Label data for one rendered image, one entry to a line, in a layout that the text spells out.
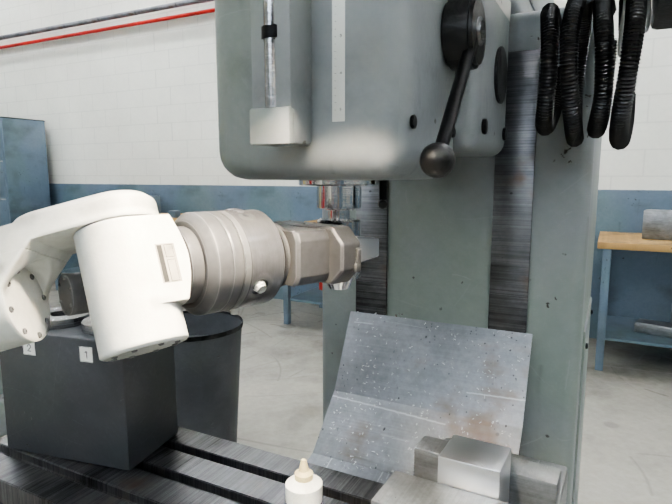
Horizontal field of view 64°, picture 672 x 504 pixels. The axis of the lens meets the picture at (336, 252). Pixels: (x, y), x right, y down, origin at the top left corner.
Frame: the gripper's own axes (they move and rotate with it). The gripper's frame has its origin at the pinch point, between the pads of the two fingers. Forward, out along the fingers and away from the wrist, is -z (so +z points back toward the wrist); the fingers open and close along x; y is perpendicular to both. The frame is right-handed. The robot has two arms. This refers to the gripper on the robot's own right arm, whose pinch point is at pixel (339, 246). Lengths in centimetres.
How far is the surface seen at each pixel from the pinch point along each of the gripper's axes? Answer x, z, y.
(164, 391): 33.5, 4.0, 25.2
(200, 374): 160, -75, 78
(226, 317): 185, -105, 63
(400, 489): -10.7, 2.0, 22.4
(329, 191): -0.8, 2.3, -6.0
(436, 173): -14.4, 3.1, -7.8
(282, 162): -1.4, 8.8, -8.7
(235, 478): 17.6, 2.0, 33.4
